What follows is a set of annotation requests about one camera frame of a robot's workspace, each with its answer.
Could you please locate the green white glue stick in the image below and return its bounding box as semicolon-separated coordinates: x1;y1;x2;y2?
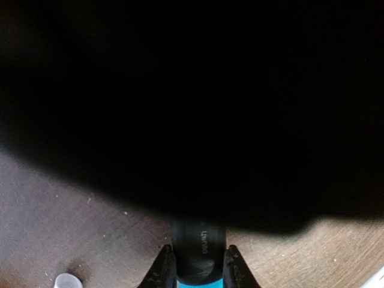
54;273;83;288

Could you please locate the blue black highlighter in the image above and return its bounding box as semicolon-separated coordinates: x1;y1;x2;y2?
171;220;226;287

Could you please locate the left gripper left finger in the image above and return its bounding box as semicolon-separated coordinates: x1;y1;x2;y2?
138;244;176;288

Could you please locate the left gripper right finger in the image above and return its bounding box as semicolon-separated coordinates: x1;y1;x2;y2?
223;245;261;288

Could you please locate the black student bag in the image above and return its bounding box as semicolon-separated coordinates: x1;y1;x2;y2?
1;1;383;234

